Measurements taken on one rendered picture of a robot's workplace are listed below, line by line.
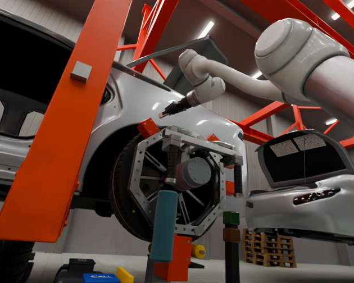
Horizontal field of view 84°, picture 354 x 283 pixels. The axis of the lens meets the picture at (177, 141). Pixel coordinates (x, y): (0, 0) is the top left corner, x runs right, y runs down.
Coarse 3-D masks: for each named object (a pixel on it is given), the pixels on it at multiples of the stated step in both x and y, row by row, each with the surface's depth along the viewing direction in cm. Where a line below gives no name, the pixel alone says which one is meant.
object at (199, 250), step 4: (192, 244) 98; (196, 244) 97; (192, 248) 96; (196, 248) 93; (200, 248) 94; (204, 248) 95; (192, 252) 94; (196, 252) 92; (200, 252) 92; (204, 252) 92; (192, 256) 96; (196, 256) 92; (200, 256) 93
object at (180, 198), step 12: (156, 144) 118; (144, 156) 107; (168, 156) 114; (192, 156) 129; (156, 168) 110; (156, 180) 107; (156, 192) 103; (180, 192) 110; (192, 192) 137; (204, 192) 124; (180, 204) 107; (192, 204) 129; (204, 204) 114; (192, 216) 115
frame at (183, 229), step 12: (144, 144) 98; (216, 156) 117; (132, 168) 95; (216, 168) 118; (132, 180) 89; (216, 180) 116; (132, 192) 87; (216, 192) 114; (144, 204) 88; (216, 204) 107; (144, 216) 90; (204, 216) 105; (216, 216) 103; (180, 228) 92; (192, 228) 95; (204, 228) 98
